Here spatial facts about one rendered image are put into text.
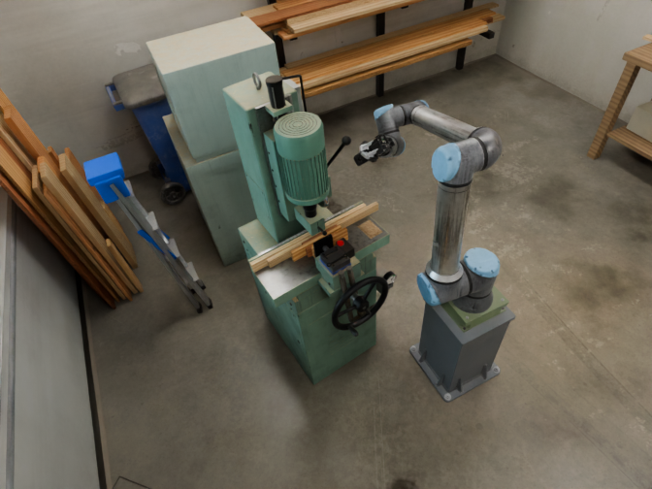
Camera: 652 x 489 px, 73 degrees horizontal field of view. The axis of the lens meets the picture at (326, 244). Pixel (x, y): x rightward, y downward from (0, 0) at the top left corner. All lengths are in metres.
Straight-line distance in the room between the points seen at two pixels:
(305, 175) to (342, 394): 1.37
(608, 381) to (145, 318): 2.76
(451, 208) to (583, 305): 1.68
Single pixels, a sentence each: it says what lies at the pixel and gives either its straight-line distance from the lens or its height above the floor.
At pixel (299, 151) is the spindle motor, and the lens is 1.54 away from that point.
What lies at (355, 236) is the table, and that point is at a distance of 1.98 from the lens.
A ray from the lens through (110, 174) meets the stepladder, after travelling 2.28.
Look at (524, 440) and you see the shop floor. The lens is 2.58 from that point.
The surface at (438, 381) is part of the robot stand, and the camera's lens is 2.54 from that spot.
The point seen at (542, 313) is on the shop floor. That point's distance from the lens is 2.98.
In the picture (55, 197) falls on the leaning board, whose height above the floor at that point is 0.91.
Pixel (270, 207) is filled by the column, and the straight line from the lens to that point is 1.96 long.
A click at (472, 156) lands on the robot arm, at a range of 1.50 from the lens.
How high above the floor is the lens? 2.33
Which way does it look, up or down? 47 degrees down
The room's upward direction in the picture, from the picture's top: 7 degrees counter-clockwise
